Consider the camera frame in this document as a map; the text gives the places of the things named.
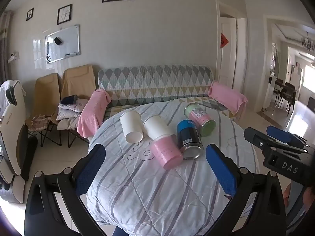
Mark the small black picture frame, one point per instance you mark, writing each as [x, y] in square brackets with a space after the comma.
[30, 14]
[64, 14]

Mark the round table with striped quilt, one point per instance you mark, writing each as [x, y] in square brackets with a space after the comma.
[160, 194]

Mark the beige folding chair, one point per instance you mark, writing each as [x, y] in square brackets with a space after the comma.
[45, 95]
[78, 81]

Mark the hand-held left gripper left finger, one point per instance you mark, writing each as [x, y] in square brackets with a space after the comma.
[89, 169]

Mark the black whiteboard eraser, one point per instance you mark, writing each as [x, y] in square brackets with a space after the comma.
[58, 41]

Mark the chandelier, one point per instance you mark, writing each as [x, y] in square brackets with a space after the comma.
[308, 43]

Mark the whiteboard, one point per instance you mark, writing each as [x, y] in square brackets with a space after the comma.
[64, 44]

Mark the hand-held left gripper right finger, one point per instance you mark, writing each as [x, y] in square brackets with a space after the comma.
[221, 169]

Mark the white massage chair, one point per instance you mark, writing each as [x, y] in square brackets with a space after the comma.
[13, 132]

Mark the patterned bag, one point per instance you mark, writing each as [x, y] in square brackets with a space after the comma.
[37, 124]

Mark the blue and black can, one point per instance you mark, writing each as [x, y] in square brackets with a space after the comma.
[188, 137]

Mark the green and pink cup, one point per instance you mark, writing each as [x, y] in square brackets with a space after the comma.
[199, 116]

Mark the pink and white cup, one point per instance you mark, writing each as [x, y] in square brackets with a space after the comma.
[163, 148]

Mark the red door decoration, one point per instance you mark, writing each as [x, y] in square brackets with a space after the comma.
[223, 40]

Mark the dark blue cushion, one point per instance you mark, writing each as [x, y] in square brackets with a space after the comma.
[69, 100]

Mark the pink towel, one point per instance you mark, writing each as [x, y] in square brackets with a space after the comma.
[92, 114]
[227, 97]

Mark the stack of folded pillows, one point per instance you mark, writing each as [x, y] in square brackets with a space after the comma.
[70, 114]

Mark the dark dining chair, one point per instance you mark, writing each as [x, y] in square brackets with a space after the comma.
[286, 94]

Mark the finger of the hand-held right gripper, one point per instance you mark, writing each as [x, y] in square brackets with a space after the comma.
[285, 135]
[257, 139]

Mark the white door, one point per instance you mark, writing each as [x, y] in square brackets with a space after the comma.
[227, 61]

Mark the diamond patterned sofa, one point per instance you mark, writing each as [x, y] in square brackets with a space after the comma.
[152, 83]

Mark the white paper cup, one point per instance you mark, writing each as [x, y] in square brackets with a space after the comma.
[131, 126]

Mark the white wall fixture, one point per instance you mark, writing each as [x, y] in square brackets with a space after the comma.
[13, 57]

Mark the curtain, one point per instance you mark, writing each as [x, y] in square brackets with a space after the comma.
[4, 49]

